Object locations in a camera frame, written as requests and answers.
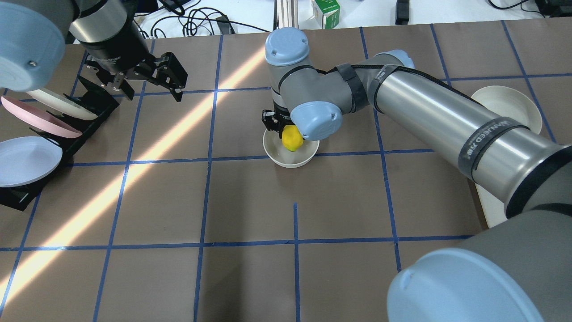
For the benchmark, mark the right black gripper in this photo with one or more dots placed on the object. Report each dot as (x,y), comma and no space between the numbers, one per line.
(273,120)

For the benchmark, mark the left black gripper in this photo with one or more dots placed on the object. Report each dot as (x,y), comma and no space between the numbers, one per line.
(117,50)

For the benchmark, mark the yellow lemon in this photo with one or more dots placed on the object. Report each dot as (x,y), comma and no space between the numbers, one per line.
(292,139)

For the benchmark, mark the white bowl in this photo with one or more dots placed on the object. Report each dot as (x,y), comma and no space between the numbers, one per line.
(283,157)

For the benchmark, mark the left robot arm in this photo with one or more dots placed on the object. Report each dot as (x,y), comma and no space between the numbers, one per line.
(33,34)

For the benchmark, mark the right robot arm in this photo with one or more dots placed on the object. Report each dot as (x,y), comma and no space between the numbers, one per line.
(516,271)

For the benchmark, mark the black dish rack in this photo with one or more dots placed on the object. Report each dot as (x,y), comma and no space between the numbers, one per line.
(96,100)

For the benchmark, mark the white plate in rack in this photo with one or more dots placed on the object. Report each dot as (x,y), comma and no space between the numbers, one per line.
(62,104)

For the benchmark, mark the pink plate in rack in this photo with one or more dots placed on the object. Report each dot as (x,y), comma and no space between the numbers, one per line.
(39,119)

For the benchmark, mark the green white carton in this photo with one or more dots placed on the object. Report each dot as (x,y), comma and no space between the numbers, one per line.
(327,13)

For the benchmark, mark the light blue plate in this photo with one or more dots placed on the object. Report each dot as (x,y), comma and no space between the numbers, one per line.
(24,160)

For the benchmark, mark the black power adapter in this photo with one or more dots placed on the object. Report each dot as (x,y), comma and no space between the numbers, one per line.
(402,13)

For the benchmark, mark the cream round plate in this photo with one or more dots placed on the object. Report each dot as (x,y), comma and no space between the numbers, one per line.
(511,103)

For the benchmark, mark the cream rectangular tray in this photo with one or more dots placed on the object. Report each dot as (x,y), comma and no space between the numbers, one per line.
(493,208)

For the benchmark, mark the aluminium frame post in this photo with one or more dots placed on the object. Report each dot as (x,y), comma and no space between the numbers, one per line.
(285,14)

